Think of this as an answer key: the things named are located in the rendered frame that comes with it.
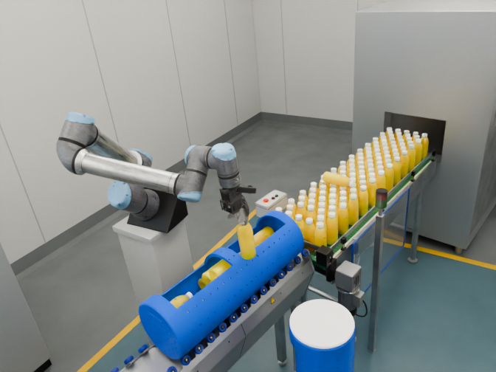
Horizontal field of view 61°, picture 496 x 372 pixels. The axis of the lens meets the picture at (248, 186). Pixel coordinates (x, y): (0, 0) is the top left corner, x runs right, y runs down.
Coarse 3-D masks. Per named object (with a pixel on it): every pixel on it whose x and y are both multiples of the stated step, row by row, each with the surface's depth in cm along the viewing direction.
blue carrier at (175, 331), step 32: (256, 224) 238; (288, 224) 222; (224, 256) 199; (256, 256) 203; (288, 256) 218; (192, 288) 209; (224, 288) 188; (256, 288) 203; (160, 320) 174; (192, 320) 175
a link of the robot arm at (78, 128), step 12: (72, 120) 179; (84, 120) 181; (72, 132) 178; (84, 132) 181; (96, 132) 189; (84, 144) 182; (96, 144) 192; (108, 144) 201; (108, 156) 207; (120, 156) 214; (132, 156) 226; (144, 156) 238
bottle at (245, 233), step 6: (240, 228) 186; (246, 228) 186; (240, 234) 187; (246, 234) 186; (252, 234) 189; (240, 240) 189; (246, 240) 187; (252, 240) 190; (240, 246) 191; (246, 246) 189; (252, 246) 190; (246, 252) 191; (252, 252) 192; (246, 258) 193
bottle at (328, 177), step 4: (328, 172) 277; (324, 176) 276; (328, 176) 274; (332, 176) 273; (336, 176) 271; (340, 176) 270; (344, 176) 269; (324, 180) 277; (328, 180) 274; (332, 180) 272; (336, 180) 271; (340, 180) 269; (344, 180) 268; (348, 180) 268; (336, 184) 272; (340, 184) 269; (344, 184) 268; (348, 184) 267
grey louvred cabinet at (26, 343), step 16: (0, 256) 256; (0, 272) 258; (0, 288) 260; (16, 288) 269; (0, 304) 262; (16, 304) 271; (0, 320) 264; (16, 320) 273; (32, 320) 283; (0, 336) 266; (16, 336) 275; (32, 336) 285; (0, 352) 268; (16, 352) 277; (32, 352) 288; (48, 352) 298; (0, 368) 270; (16, 368) 279; (32, 368) 290
